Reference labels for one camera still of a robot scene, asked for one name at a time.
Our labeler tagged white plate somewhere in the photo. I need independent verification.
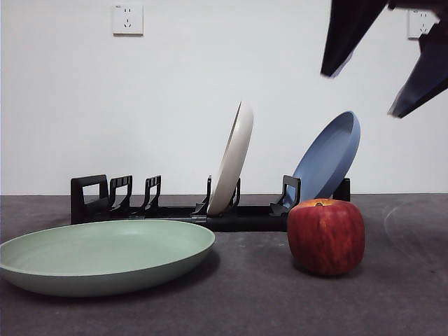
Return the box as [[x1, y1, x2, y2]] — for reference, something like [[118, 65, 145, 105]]
[[206, 100, 255, 215]]

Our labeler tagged blue plate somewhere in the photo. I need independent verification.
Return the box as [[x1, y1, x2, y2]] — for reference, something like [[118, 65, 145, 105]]
[[287, 110, 362, 210]]

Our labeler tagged black plate rack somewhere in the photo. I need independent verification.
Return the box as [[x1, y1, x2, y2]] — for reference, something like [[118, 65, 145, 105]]
[[70, 174, 352, 232]]

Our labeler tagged red apple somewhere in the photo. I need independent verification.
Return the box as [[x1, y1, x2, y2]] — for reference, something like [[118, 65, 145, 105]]
[[287, 197, 366, 277]]

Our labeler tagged green plate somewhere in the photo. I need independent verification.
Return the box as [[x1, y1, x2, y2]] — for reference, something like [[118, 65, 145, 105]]
[[0, 219, 216, 298]]

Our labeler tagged white wall socket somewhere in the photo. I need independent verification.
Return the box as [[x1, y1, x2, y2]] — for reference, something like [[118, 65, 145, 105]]
[[407, 8, 438, 40], [112, 3, 144, 36]]

